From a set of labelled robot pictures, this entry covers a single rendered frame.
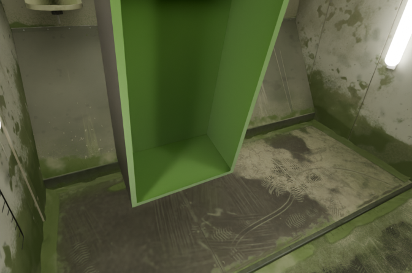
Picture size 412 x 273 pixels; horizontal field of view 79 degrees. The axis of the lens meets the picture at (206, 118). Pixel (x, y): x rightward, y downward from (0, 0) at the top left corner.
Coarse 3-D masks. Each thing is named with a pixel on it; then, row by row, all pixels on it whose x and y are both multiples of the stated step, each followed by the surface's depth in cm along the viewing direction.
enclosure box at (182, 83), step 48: (96, 0) 84; (144, 0) 99; (192, 0) 107; (240, 0) 110; (288, 0) 87; (144, 48) 111; (192, 48) 123; (240, 48) 117; (144, 96) 128; (192, 96) 143; (240, 96) 125; (144, 144) 150; (192, 144) 162; (240, 144) 133; (144, 192) 131
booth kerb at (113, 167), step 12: (288, 120) 270; (300, 120) 279; (252, 132) 252; (264, 132) 260; (96, 168) 192; (108, 168) 197; (48, 180) 179; (60, 180) 183; (72, 180) 188; (84, 180) 192
